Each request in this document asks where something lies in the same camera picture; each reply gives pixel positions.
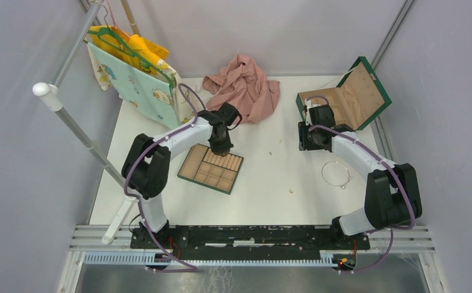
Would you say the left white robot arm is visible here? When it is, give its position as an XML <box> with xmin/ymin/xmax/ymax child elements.
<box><xmin>122</xmin><ymin>103</ymin><xmax>242</xmax><ymax>249</ymax></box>

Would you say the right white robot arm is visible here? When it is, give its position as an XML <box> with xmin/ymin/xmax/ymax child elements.
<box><xmin>298</xmin><ymin>102</ymin><xmax>423</xmax><ymax>249</ymax></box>

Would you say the open green jewelry box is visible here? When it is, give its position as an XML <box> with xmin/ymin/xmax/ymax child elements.
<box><xmin>296</xmin><ymin>56</ymin><xmax>392</xmax><ymax>131</ymax></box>

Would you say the pink crumpled cloth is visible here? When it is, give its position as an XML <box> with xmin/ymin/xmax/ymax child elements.
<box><xmin>202</xmin><ymin>54</ymin><xmax>280</xmax><ymax>123</ymax></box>

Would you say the mint cartoon print cloth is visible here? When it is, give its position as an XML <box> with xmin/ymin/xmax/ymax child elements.
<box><xmin>87</xmin><ymin>42</ymin><xmax>194</xmax><ymax>128</ymax></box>

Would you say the yellow garment on hanger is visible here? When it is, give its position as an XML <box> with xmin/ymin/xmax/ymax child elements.
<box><xmin>87</xmin><ymin>26</ymin><xmax>170</xmax><ymax>68</ymax></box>

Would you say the green clothes hanger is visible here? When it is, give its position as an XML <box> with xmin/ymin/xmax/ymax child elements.
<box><xmin>87</xmin><ymin>26</ymin><xmax>176</xmax><ymax>88</ymax></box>

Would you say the silver clothes rack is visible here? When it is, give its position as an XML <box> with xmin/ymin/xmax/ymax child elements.
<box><xmin>33</xmin><ymin>1</ymin><xmax>136</xmax><ymax>245</ymax></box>

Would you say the silver pearl bangle bracelet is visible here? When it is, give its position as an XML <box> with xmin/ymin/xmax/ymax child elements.
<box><xmin>321</xmin><ymin>161</ymin><xmax>352</xmax><ymax>189</ymax></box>

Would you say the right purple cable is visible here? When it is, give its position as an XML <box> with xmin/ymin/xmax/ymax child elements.
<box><xmin>307</xmin><ymin>95</ymin><xmax>418</xmax><ymax>272</ymax></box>

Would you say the white slotted cable duct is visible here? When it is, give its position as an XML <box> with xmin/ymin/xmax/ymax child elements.
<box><xmin>82</xmin><ymin>250</ymin><xmax>338</xmax><ymax>268</ymax></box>

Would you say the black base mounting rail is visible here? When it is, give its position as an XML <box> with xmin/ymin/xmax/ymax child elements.
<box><xmin>130</xmin><ymin>224</ymin><xmax>371</xmax><ymax>262</ymax></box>

